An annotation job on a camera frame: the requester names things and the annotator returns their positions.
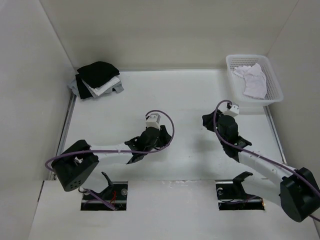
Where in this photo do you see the white tank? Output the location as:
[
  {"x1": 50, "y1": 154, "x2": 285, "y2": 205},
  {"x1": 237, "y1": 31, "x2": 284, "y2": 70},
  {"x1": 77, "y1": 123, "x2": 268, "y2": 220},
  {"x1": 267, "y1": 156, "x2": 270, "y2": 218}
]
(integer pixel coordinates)
[
  {"x1": 233, "y1": 63, "x2": 267, "y2": 99},
  {"x1": 82, "y1": 76, "x2": 121, "y2": 97}
]

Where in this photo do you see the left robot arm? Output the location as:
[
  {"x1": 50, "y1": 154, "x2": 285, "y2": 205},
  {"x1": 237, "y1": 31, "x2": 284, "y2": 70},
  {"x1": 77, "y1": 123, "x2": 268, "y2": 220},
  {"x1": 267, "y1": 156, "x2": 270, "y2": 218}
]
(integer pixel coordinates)
[{"x1": 51, "y1": 125, "x2": 172, "y2": 192}]

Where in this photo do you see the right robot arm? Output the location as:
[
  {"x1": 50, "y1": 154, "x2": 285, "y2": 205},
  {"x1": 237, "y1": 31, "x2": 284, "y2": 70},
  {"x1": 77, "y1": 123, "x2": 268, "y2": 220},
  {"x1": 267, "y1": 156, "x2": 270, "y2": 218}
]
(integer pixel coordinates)
[{"x1": 202, "y1": 109, "x2": 320, "y2": 223}]

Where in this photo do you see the grey folded tank top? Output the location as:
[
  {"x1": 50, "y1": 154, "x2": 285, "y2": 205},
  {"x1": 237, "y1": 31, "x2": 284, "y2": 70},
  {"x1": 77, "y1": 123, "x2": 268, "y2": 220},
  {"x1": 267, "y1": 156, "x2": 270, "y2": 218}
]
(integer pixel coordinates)
[{"x1": 67, "y1": 79, "x2": 124, "y2": 98}]

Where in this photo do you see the white folded tank top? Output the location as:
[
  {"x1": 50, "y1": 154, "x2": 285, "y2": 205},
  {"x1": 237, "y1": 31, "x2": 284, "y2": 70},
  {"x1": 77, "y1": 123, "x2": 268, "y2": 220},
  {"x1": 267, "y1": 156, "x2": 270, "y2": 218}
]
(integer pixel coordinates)
[{"x1": 82, "y1": 76, "x2": 121, "y2": 97}]

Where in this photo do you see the lower black folded tank top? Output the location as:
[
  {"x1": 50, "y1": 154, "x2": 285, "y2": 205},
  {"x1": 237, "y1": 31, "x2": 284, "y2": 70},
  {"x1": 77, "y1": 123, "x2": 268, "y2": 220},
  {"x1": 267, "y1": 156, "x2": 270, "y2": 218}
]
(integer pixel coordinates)
[{"x1": 75, "y1": 74, "x2": 93, "y2": 100}]

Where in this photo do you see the black folded tank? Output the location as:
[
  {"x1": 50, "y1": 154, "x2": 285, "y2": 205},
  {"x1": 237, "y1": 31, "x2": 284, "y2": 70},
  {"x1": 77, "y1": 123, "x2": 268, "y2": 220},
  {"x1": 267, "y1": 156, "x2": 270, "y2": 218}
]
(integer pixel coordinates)
[
  {"x1": 77, "y1": 61, "x2": 120, "y2": 89},
  {"x1": 75, "y1": 74, "x2": 93, "y2": 100}
]

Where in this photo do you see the white plastic basket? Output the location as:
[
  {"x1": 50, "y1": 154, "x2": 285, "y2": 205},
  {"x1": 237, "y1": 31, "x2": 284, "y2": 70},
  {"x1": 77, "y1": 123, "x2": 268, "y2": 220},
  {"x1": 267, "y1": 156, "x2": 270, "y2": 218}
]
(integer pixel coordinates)
[{"x1": 225, "y1": 54, "x2": 284, "y2": 107}]

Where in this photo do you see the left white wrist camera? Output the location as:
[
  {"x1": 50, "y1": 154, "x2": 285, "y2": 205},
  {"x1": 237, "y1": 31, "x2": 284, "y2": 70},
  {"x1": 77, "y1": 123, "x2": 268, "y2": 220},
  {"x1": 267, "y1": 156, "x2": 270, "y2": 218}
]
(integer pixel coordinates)
[{"x1": 145, "y1": 113, "x2": 161, "y2": 130}]

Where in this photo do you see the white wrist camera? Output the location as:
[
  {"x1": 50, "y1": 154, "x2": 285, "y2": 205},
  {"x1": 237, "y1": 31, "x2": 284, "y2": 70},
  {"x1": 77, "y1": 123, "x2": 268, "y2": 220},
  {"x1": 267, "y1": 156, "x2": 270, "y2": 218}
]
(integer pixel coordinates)
[
  {"x1": 145, "y1": 113, "x2": 161, "y2": 130},
  {"x1": 224, "y1": 103, "x2": 240, "y2": 118}
]

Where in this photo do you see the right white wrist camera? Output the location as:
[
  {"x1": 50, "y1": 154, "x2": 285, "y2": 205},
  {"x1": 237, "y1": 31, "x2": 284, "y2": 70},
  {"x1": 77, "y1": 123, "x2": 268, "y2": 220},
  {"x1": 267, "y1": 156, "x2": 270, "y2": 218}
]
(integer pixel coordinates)
[{"x1": 224, "y1": 103, "x2": 240, "y2": 118}]

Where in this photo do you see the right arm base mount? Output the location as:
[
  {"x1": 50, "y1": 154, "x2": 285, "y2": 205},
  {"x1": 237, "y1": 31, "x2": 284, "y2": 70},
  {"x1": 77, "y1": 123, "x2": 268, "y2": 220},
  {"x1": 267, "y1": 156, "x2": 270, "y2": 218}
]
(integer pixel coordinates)
[{"x1": 215, "y1": 181, "x2": 265, "y2": 211}]

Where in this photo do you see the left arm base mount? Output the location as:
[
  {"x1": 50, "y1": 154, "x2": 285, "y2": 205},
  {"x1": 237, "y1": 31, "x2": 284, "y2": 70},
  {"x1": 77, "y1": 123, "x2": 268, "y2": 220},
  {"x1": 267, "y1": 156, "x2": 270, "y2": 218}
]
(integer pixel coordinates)
[{"x1": 78, "y1": 182, "x2": 129, "y2": 211}]

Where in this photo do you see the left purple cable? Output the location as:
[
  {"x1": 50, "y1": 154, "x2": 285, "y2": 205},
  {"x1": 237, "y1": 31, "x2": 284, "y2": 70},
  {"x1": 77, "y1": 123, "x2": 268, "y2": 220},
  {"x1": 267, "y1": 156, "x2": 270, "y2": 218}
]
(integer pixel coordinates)
[{"x1": 44, "y1": 109, "x2": 175, "y2": 173}]

